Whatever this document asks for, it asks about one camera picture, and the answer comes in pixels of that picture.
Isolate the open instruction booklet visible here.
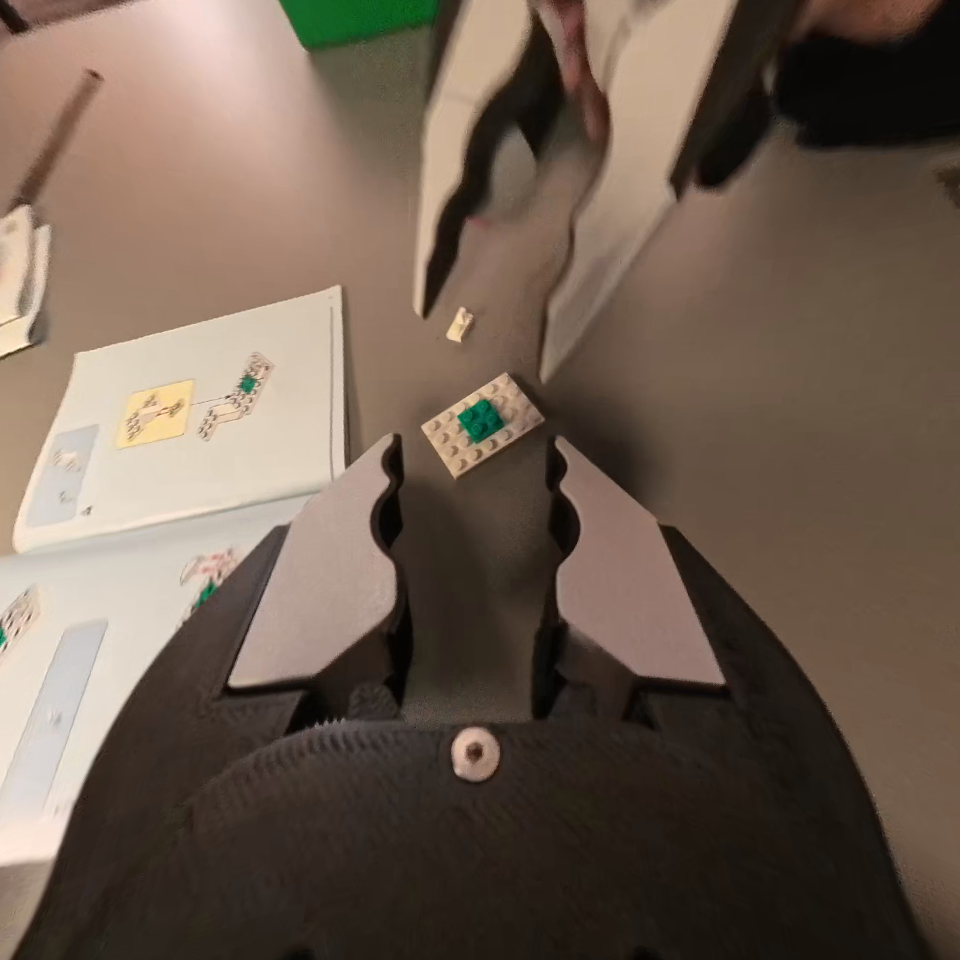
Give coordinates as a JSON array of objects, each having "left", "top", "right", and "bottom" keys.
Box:
[{"left": 0, "top": 285, "right": 348, "bottom": 867}]

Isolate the green plastic bin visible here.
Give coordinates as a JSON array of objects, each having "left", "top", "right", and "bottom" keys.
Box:
[{"left": 279, "top": 0, "right": 440, "bottom": 50}]

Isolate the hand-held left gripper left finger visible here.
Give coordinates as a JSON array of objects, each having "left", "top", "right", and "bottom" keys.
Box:
[{"left": 227, "top": 433, "right": 414, "bottom": 702}]

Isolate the green lego brick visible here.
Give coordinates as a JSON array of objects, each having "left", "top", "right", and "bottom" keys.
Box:
[{"left": 457, "top": 399, "right": 505, "bottom": 440}]

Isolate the stack of instruction booklets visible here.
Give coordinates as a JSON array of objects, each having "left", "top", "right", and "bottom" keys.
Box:
[{"left": 0, "top": 206, "right": 52, "bottom": 357}]

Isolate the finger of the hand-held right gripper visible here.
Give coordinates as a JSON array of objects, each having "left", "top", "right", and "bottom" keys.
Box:
[
  {"left": 414, "top": 0, "right": 565, "bottom": 320},
  {"left": 538, "top": 0, "right": 744, "bottom": 385}
]

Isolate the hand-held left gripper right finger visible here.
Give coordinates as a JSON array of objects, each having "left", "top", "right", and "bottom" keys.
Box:
[{"left": 532, "top": 435, "right": 729, "bottom": 717}]

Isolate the white lego plate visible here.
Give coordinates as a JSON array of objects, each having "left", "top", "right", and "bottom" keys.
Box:
[{"left": 420, "top": 372, "right": 546, "bottom": 479}]

